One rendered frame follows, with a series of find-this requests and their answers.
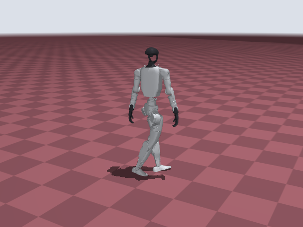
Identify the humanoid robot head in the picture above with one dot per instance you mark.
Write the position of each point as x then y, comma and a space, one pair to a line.
151, 52

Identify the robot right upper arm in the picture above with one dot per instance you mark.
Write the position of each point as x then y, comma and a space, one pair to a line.
165, 73

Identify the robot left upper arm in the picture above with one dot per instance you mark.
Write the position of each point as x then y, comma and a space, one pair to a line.
137, 80

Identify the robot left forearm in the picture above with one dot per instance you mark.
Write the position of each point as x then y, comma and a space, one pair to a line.
133, 98

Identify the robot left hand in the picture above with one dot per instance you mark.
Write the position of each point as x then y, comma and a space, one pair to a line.
130, 113

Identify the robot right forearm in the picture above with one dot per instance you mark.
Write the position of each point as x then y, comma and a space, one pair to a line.
172, 100

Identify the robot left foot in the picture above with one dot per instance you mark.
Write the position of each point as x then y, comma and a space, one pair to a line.
156, 169

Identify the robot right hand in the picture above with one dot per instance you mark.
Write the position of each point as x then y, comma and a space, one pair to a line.
176, 117

